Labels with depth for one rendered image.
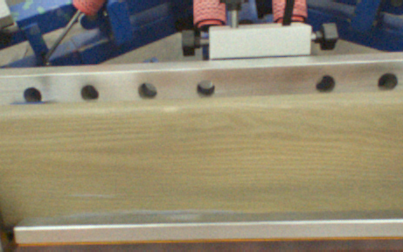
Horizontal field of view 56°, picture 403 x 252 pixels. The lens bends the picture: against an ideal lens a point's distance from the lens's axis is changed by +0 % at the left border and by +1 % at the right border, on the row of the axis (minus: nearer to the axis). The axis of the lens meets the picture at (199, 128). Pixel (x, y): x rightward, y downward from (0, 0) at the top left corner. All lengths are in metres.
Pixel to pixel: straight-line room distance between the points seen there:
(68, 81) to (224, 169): 0.29
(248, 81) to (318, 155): 0.23
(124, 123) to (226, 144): 0.06
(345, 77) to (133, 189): 0.30
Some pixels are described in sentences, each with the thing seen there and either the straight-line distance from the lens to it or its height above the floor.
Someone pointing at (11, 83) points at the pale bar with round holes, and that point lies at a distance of 0.50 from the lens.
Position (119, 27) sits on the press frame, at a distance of 0.84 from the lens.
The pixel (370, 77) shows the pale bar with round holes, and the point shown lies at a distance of 0.47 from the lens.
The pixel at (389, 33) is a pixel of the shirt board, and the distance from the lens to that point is 0.95.
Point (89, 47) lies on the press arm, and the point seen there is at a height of 0.92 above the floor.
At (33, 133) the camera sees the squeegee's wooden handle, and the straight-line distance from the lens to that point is 0.24.
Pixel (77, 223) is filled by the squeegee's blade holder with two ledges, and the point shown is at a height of 1.26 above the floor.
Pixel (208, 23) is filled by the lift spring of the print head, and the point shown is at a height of 1.11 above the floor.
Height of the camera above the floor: 1.46
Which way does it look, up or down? 51 degrees down
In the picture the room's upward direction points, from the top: 5 degrees counter-clockwise
